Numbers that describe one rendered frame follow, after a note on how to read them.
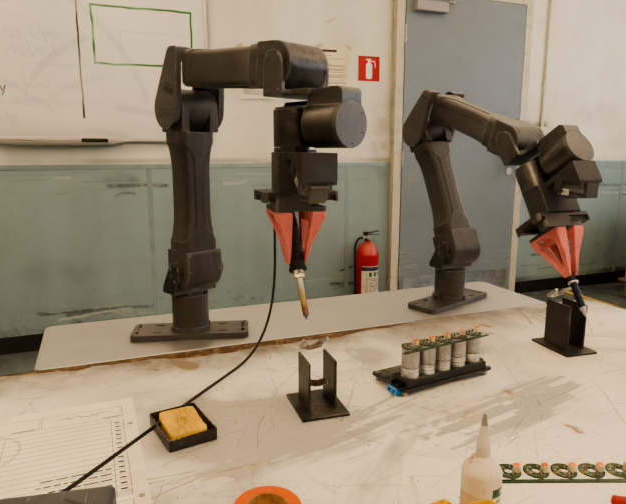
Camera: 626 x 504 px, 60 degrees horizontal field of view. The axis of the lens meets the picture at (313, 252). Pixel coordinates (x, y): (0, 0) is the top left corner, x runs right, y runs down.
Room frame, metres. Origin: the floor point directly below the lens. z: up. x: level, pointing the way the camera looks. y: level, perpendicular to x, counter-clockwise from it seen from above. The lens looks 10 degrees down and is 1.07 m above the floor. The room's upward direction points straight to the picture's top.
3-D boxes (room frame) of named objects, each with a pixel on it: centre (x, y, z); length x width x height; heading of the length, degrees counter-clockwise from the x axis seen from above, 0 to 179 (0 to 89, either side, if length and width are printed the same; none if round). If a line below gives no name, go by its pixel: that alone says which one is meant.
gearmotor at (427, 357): (0.71, -0.15, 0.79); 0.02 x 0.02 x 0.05
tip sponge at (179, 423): (0.58, 0.15, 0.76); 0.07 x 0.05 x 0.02; 32
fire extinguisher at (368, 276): (3.46, -0.35, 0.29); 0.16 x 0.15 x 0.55; 112
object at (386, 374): (0.73, -0.17, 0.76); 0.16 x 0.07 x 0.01; 120
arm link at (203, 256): (0.91, 0.20, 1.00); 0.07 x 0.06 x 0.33; 135
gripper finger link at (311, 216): (0.73, 0.03, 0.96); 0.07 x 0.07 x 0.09; 18
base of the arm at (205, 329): (0.92, 0.21, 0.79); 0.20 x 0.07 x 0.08; 97
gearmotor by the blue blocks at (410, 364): (0.69, -0.13, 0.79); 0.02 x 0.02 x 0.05
